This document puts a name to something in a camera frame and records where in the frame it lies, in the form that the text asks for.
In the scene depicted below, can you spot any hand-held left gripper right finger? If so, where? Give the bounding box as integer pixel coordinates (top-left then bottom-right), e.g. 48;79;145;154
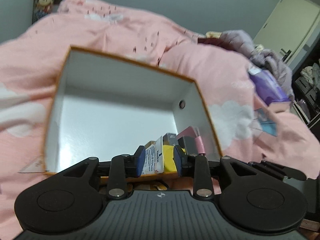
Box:
173;145;261;198

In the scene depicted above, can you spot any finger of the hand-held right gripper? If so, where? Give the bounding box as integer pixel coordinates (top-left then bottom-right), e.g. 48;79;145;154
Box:
249;160;307;181

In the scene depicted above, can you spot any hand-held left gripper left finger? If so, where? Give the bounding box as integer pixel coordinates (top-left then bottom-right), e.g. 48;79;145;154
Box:
57;145;147;198

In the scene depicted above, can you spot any white cream tube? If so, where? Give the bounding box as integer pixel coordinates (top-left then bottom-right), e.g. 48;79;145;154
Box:
142;135;178;175

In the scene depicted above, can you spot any gold box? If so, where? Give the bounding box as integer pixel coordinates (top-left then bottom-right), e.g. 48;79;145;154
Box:
144;141;161;151

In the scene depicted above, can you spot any grey box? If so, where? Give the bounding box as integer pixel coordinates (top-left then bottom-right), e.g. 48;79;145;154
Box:
162;132;198;153

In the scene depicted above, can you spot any pink card holder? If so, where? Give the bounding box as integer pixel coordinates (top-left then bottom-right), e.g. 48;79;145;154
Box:
176;126;207;156

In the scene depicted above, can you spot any white cardboard box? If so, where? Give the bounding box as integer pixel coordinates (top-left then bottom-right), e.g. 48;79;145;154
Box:
43;44;224;180

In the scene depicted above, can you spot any black shelf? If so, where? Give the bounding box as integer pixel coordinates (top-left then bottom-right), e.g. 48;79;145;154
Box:
291;59;320;131

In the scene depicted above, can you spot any purple tissue packet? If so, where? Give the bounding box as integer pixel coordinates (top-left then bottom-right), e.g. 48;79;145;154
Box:
248;66;292;106

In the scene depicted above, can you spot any white cloth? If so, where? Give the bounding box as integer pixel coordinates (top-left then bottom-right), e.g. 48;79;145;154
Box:
301;63;320;91

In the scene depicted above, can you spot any lavender puffer jacket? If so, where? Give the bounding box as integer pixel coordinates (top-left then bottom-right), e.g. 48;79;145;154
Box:
220;29;296;98

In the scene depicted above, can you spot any pink printed blanket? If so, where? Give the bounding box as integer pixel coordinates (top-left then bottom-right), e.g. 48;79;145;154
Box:
0;0;316;240

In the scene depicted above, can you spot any cream door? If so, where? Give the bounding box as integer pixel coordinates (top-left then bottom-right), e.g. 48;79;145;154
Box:
253;0;320;58

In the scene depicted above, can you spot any beige plush toy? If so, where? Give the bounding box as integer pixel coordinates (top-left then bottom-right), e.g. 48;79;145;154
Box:
34;0;54;12

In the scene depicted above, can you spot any door handle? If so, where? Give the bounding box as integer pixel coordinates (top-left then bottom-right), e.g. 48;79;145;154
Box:
280;48;293;62

